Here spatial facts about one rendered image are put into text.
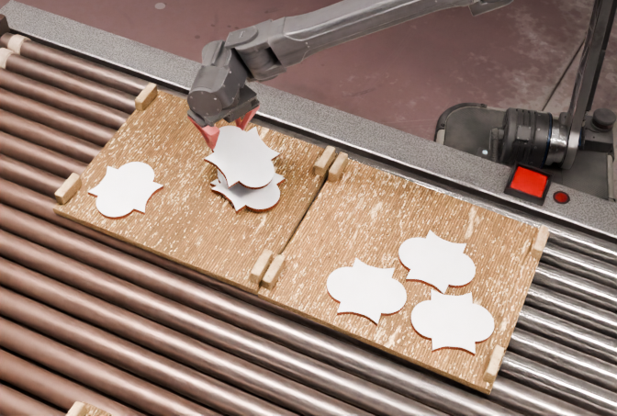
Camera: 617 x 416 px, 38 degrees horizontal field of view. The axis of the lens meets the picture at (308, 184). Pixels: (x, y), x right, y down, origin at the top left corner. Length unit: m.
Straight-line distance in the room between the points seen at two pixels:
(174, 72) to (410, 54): 1.61
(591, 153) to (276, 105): 1.27
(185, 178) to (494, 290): 0.60
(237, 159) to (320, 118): 0.29
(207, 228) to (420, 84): 1.79
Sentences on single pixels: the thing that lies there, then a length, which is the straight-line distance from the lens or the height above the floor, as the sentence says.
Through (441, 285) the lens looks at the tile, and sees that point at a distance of 1.52.
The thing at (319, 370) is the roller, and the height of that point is 0.92.
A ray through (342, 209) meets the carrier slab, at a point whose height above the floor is 0.94.
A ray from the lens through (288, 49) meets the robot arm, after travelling 1.38.
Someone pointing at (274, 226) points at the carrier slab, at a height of 0.94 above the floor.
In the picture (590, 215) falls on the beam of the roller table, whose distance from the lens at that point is 1.73.
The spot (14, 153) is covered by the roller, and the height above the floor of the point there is 0.91.
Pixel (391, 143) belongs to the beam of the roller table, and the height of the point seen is 0.92.
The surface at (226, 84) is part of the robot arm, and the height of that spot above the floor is 1.24.
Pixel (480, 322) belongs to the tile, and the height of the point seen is 0.95.
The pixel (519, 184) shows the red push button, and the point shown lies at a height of 0.93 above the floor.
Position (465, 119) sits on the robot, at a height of 0.24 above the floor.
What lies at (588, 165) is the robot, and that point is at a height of 0.24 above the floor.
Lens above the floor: 2.18
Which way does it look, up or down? 49 degrees down
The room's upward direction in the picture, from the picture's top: 3 degrees clockwise
